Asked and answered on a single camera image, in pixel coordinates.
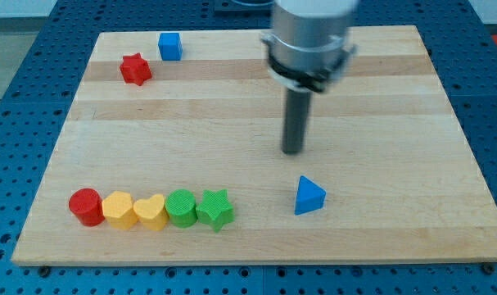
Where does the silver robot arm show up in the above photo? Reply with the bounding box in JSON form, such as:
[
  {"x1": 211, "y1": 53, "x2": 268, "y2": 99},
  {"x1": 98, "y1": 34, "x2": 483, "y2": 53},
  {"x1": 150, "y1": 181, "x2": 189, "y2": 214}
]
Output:
[{"x1": 261, "y1": 0, "x2": 359, "y2": 93}]

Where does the red star block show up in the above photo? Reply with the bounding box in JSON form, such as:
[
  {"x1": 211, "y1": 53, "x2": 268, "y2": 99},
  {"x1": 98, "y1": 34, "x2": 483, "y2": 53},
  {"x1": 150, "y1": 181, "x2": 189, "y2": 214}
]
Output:
[{"x1": 120, "y1": 52, "x2": 152, "y2": 86}]

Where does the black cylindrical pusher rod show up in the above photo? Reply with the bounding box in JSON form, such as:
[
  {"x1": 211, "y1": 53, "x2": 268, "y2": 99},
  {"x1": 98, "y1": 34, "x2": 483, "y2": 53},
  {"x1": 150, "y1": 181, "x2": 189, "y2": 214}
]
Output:
[{"x1": 281, "y1": 89, "x2": 311, "y2": 155}]

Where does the blue triangle block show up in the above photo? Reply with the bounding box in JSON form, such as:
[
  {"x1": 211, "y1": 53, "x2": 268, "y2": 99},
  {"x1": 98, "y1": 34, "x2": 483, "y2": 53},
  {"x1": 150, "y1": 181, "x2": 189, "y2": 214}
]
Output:
[{"x1": 294, "y1": 175, "x2": 327, "y2": 216}]

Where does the yellow hexagon block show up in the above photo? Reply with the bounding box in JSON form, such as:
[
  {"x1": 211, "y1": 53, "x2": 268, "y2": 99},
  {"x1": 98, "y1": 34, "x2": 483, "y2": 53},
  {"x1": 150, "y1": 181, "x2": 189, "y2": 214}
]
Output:
[{"x1": 102, "y1": 191, "x2": 138, "y2": 230}]

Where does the yellow heart block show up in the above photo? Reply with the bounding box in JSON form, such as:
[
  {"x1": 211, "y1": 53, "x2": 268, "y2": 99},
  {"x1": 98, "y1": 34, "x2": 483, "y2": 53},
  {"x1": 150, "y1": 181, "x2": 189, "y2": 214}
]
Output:
[{"x1": 133, "y1": 194, "x2": 169, "y2": 231}]

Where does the green cylinder block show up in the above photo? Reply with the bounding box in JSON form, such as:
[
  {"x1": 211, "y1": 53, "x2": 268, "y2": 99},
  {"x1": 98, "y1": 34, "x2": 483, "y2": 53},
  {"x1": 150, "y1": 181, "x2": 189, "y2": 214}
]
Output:
[{"x1": 165, "y1": 188, "x2": 197, "y2": 228}]

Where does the wooden board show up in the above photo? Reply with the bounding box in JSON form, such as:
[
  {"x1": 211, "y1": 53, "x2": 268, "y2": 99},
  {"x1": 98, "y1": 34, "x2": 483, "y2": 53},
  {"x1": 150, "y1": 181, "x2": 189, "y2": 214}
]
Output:
[{"x1": 12, "y1": 25, "x2": 497, "y2": 266}]

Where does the green star block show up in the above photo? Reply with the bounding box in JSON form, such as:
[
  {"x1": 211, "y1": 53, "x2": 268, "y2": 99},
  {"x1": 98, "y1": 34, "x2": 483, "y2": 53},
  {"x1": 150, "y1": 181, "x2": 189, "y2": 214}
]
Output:
[{"x1": 196, "y1": 189, "x2": 235, "y2": 232}]

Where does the red cylinder block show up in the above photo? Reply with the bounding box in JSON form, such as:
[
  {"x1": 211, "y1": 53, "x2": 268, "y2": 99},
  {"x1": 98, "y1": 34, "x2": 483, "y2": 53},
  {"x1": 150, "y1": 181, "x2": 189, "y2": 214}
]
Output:
[{"x1": 68, "y1": 188, "x2": 105, "y2": 227}]

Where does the blue cube block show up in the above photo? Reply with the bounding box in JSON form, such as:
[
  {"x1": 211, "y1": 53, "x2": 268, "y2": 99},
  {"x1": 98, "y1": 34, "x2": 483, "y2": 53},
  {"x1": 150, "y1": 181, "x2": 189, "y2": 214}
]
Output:
[{"x1": 158, "y1": 32, "x2": 183, "y2": 61}]

